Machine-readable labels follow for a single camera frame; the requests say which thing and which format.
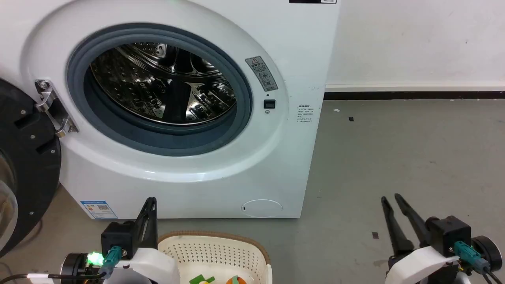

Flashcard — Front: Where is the blue energy label sticker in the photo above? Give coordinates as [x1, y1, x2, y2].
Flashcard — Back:
[80, 200, 118, 220]

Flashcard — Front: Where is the black wall baseboard strip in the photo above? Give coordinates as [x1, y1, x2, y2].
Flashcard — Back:
[324, 91, 505, 100]

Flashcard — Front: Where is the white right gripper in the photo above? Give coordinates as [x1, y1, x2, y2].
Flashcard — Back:
[380, 193, 461, 284]

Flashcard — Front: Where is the grey warning sticker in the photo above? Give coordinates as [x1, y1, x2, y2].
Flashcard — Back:
[245, 56, 279, 92]

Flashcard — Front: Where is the arm cable green plug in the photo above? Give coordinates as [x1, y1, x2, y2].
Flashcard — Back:
[0, 246, 123, 284]
[453, 241, 505, 284]

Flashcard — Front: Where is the white perforated laundry basket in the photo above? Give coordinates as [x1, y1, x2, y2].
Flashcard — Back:
[157, 232, 273, 284]

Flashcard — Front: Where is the round drain filter cover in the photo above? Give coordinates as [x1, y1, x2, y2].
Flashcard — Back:
[241, 199, 283, 218]

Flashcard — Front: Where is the small printed text sticker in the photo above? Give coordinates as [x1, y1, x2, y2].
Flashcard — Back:
[297, 105, 314, 123]

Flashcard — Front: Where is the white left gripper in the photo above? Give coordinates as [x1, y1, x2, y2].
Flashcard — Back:
[114, 197, 181, 284]

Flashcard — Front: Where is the grey rubber door gasket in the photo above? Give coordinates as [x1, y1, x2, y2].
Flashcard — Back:
[66, 23, 253, 157]

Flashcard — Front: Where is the black washing machine door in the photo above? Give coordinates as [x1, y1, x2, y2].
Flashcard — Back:
[0, 78, 62, 258]

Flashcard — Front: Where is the right arm cable green plug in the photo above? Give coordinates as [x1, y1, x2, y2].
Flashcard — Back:
[453, 241, 505, 284]

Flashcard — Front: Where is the stainless steel washing machine drum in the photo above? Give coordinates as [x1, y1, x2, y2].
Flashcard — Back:
[90, 42, 238, 126]

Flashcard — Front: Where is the left arm cable green plug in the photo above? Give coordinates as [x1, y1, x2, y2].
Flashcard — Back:
[0, 246, 123, 284]

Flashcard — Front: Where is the metal door hinge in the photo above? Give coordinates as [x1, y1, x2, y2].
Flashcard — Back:
[34, 80, 79, 138]

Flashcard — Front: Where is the white front-load washing machine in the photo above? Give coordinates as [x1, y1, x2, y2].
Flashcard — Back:
[0, 0, 341, 220]

